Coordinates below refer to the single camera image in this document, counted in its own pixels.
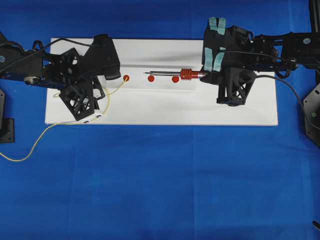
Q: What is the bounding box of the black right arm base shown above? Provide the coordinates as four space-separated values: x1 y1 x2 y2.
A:
303 84 320 147

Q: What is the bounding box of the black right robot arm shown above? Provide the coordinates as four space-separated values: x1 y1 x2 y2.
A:
199 17 320 107

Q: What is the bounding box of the yellow solder wire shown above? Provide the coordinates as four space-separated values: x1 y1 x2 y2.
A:
0 77 130 162

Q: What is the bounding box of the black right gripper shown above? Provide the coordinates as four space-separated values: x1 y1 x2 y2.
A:
202 17 257 107

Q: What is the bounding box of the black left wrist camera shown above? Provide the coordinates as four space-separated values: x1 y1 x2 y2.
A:
81 34 121 81

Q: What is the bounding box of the white work board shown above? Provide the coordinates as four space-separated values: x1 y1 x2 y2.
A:
44 37 279 127

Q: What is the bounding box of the black left camera cable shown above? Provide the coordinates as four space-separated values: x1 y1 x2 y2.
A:
0 37 97 73

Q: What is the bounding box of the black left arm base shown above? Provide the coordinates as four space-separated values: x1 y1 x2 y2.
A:
0 87 15 145

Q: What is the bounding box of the orange dot mark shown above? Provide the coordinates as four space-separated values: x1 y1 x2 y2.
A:
171 76 180 83
123 74 130 82
147 75 155 83

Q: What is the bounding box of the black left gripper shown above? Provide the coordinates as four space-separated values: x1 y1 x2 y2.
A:
42 47 106 121

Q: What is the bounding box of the soldering iron with red grip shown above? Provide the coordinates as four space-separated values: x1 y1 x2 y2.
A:
145 68 209 80

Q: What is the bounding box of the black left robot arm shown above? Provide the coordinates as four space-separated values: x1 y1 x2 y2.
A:
0 34 120 121

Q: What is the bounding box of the black frame post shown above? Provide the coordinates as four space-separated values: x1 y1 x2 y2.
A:
308 0 320 33

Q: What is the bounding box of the orange dot mark middle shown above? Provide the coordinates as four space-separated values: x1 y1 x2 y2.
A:
147 75 155 83

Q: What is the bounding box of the blue table cloth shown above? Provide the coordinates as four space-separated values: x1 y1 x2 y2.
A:
0 0 320 240

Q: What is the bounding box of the black soldering iron cable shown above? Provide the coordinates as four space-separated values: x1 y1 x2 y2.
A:
221 50 320 131

